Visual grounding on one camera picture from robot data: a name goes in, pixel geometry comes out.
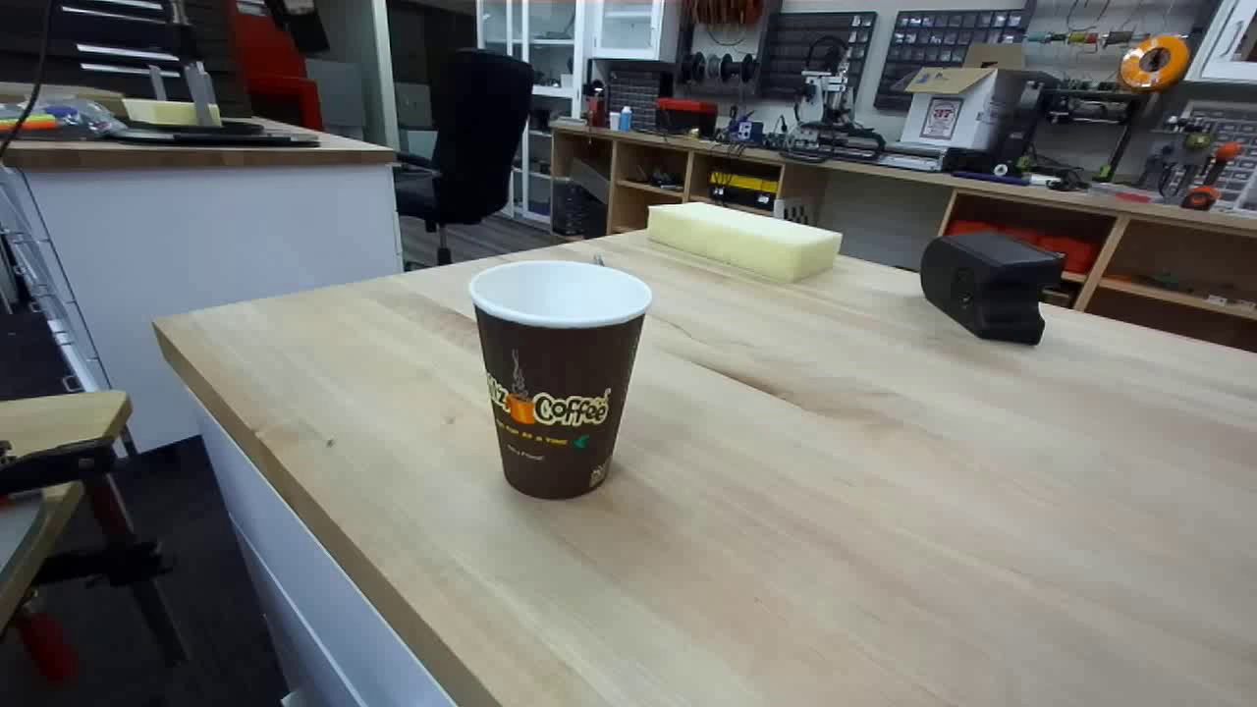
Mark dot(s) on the brown paper coffee cup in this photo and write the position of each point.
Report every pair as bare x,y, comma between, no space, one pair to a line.
557,393

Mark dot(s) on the pale yellow foam block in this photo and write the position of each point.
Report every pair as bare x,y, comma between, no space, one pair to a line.
749,243

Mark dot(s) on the yellow and black case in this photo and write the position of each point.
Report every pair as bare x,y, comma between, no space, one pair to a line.
743,185

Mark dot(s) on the red and black toolbox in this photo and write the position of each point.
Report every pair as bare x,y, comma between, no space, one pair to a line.
684,116

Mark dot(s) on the black office chair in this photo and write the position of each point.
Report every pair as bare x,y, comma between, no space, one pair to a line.
478,131

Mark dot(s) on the white glass door cabinet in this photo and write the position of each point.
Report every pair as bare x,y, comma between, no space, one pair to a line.
551,54

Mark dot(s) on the wooden workbench with shelves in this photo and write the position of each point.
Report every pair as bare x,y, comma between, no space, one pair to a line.
906,184

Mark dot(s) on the black pegboard tool panel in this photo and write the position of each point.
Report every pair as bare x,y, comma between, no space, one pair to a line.
788,54
947,40

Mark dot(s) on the black rectangular box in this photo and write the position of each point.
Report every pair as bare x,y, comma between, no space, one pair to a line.
989,288

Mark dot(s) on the white cardboard box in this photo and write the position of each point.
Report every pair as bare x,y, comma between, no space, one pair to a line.
947,119

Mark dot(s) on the red storage bin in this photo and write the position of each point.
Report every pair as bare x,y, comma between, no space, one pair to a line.
1035,244

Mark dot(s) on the white counter with wooden top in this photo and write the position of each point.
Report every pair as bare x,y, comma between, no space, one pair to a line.
199,250

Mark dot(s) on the flat black tray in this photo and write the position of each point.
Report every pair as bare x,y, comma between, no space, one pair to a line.
210,131

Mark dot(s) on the small wooden side table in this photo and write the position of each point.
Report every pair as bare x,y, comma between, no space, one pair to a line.
60,426

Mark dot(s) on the orange tape roll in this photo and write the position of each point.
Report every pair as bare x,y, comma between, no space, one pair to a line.
1129,66

